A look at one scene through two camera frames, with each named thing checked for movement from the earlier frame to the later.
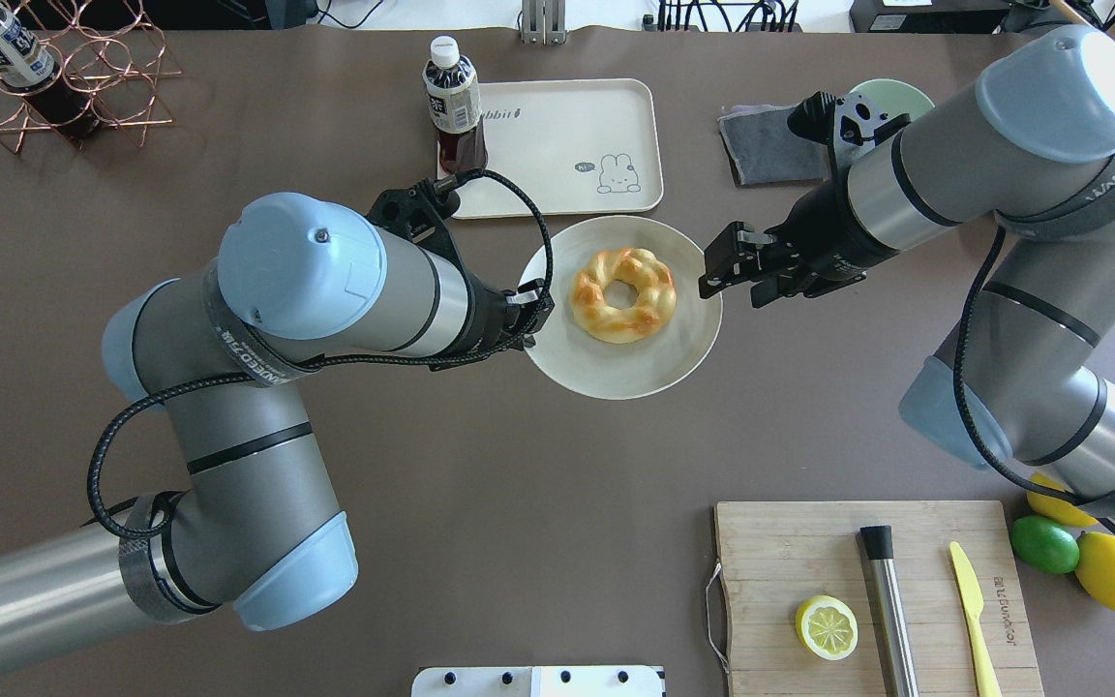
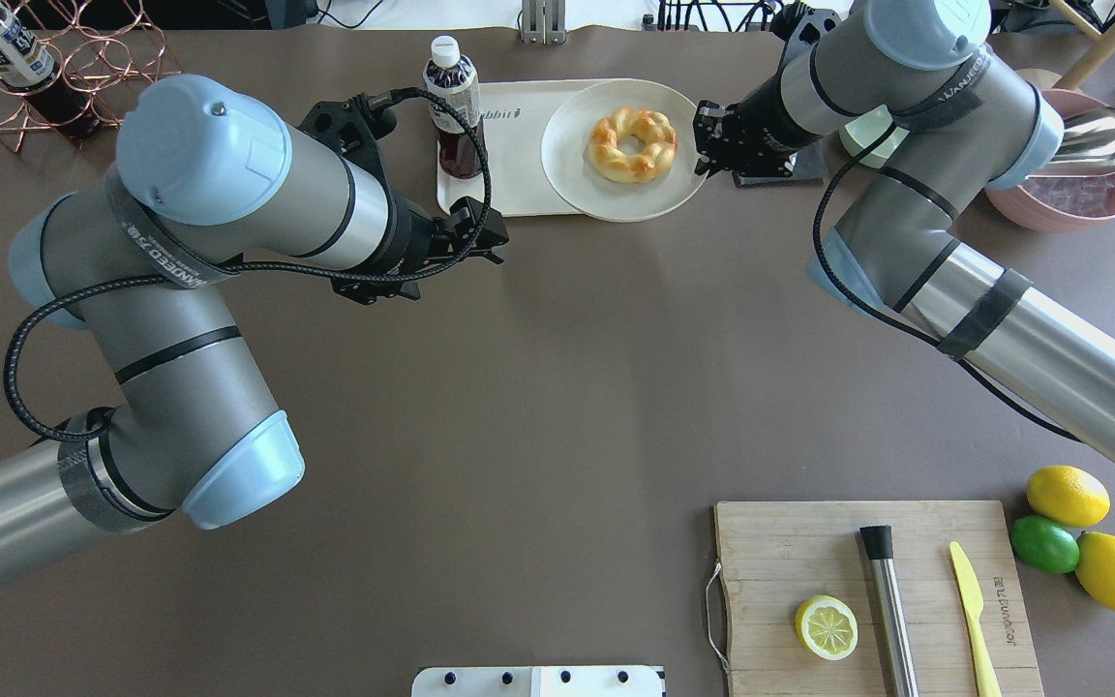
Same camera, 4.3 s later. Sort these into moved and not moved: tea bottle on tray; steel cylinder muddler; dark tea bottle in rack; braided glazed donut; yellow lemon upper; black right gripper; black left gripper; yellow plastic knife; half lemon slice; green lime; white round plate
Moved: white round plate; black left gripper; braided glazed donut; black right gripper
Not moved: steel cylinder muddler; yellow lemon upper; yellow plastic knife; green lime; tea bottle on tray; dark tea bottle in rack; half lemon slice
